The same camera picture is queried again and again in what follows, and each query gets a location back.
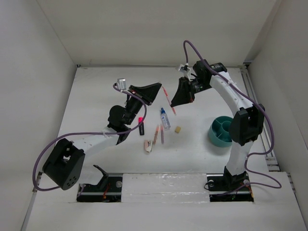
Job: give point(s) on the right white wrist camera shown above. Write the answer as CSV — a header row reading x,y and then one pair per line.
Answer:
x,y
184,68

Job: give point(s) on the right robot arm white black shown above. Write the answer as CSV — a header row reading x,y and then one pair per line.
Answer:
x,y
243,129

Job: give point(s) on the pink purple pen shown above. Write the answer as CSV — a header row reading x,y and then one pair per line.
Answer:
x,y
162,133

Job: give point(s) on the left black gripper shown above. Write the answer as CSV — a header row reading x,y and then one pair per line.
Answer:
x,y
147,93

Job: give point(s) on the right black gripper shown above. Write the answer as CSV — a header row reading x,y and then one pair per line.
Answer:
x,y
185,94

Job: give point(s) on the red white pen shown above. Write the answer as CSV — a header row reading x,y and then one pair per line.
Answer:
x,y
169,101

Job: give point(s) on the orange pen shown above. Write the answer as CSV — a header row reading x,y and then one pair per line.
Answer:
x,y
156,134

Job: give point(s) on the teal round compartment organizer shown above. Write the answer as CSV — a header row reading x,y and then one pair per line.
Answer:
x,y
219,132

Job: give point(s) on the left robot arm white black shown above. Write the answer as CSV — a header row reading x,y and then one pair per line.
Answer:
x,y
65,162

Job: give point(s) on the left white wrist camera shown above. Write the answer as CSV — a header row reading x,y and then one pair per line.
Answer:
x,y
121,84

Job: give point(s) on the pink capped black highlighter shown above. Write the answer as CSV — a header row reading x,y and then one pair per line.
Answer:
x,y
141,127

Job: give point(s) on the small clear spray bottle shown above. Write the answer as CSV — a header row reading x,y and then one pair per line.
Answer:
x,y
165,120

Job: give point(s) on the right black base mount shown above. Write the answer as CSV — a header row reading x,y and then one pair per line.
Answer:
x,y
224,188

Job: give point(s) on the tan eraser block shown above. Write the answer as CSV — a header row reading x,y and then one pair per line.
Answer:
x,y
177,129

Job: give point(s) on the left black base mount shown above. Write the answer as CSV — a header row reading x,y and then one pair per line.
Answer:
x,y
107,190

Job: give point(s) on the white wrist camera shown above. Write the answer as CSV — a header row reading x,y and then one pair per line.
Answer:
x,y
184,68
121,84

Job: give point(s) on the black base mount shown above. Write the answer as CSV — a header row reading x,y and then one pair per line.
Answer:
x,y
107,190
224,188

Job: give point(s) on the pink mini stapler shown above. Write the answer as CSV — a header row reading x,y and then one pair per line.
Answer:
x,y
148,146

